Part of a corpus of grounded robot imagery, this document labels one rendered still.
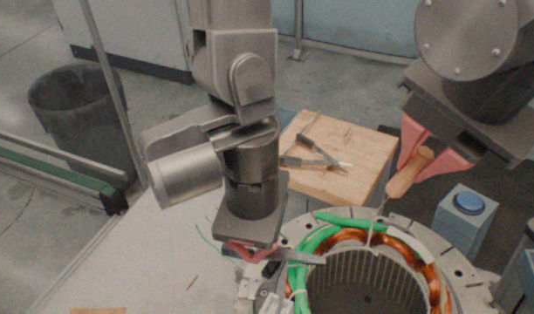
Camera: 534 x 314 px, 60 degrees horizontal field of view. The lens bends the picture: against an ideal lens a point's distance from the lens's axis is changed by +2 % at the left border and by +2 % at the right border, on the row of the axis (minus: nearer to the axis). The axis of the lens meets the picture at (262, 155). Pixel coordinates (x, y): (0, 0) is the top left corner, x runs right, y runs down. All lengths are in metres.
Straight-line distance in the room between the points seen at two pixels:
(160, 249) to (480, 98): 0.86
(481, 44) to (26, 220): 2.31
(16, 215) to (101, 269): 1.43
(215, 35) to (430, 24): 0.17
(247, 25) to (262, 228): 0.20
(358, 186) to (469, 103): 0.45
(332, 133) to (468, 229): 0.29
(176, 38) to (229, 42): 2.46
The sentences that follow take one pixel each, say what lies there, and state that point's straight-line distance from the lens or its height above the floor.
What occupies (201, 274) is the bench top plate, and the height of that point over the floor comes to 0.78.
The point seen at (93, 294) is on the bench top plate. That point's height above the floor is 0.78.
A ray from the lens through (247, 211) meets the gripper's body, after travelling 0.46.
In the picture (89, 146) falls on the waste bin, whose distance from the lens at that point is 2.12.
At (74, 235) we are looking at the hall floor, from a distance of 2.27.
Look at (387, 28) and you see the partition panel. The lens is 2.91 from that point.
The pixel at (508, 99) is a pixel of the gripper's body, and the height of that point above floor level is 1.44.
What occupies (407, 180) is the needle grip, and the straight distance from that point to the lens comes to 0.43.
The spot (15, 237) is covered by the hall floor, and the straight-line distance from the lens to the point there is 2.39.
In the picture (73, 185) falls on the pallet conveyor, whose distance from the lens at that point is 1.34.
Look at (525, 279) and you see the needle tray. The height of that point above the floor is 1.04.
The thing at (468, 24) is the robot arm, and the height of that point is 1.52.
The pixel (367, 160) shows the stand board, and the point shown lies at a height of 1.06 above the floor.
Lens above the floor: 1.63
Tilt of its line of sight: 43 degrees down
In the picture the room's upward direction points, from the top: 4 degrees counter-clockwise
